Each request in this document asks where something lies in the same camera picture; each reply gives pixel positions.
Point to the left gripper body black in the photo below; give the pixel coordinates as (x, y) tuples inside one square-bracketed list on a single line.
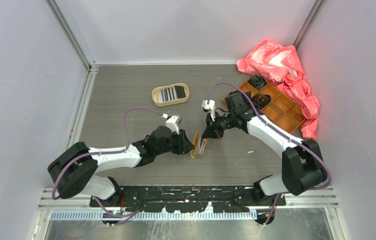
[(176, 144)]

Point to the orange card holder wallet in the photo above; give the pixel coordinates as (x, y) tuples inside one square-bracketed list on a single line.
[(199, 146)]

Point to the aluminium front rail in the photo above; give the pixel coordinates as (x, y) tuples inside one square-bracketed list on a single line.
[(78, 208)]

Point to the black credit card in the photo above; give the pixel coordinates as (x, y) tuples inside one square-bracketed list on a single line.
[(179, 92)]

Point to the beige oval tray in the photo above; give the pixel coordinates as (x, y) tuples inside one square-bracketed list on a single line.
[(175, 102)]

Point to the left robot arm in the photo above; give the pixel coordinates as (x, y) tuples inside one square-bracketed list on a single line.
[(75, 171)]

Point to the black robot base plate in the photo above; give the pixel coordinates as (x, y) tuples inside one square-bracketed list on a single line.
[(188, 199)]

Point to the pink plastic bag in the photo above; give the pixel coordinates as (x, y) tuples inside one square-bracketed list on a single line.
[(280, 65)]

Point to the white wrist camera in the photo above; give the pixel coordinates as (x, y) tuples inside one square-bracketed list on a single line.
[(172, 122), (209, 106)]

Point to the orange compartment organizer box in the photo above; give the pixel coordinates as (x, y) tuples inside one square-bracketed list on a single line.
[(281, 110)]

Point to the dark rolled item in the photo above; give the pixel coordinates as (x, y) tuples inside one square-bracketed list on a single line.
[(261, 100), (257, 81)]

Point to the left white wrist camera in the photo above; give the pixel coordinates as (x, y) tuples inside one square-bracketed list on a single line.
[(172, 122)]

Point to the stack of striped cards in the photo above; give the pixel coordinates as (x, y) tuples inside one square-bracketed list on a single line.
[(166, 95)]

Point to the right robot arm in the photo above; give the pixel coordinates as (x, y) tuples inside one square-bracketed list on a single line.
[(301, 160)]

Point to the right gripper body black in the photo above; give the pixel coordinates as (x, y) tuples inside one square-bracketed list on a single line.
[(223, 122)]

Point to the dark rolled item upper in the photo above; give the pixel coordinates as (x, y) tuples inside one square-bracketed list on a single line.
[(257, 81)]

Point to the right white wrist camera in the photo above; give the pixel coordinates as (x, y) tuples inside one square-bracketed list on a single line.
[(209, 106)]

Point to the dark rolled item right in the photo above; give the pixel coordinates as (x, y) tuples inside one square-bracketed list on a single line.
[(261, 100)]

